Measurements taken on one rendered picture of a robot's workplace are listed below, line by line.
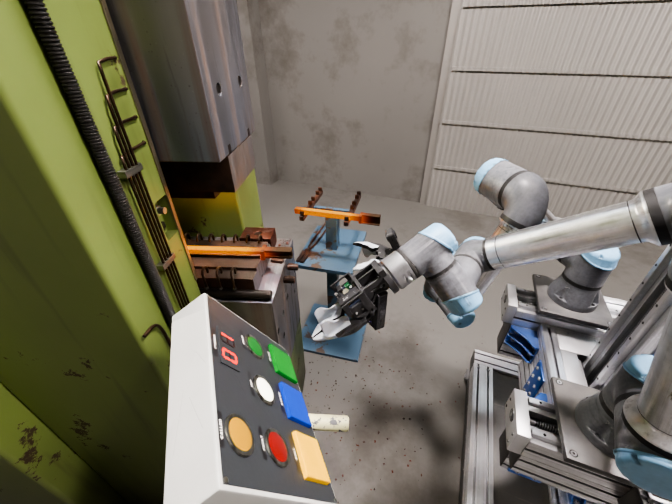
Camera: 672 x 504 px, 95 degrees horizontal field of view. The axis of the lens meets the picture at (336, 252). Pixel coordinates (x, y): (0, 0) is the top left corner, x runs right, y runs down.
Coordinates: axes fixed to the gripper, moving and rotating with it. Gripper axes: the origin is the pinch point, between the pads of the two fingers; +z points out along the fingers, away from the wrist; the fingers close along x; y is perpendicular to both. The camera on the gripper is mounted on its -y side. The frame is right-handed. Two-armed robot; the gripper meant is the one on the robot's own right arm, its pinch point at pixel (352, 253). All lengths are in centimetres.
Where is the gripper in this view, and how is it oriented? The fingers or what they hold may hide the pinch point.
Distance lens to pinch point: 104.3
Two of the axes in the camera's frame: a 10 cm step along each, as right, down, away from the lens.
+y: 0.1, 8.2, 5.7
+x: 0.6, -5.7, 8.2
